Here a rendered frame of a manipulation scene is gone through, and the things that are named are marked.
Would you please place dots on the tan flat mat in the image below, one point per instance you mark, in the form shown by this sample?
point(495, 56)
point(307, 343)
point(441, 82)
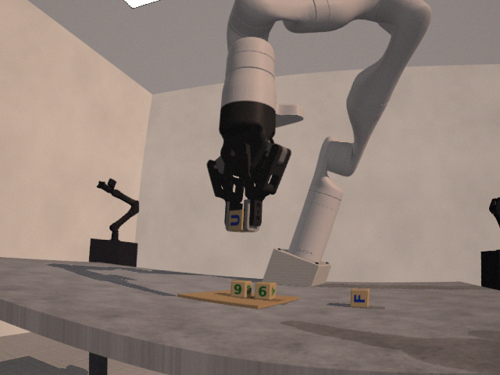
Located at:
point(223, 297)

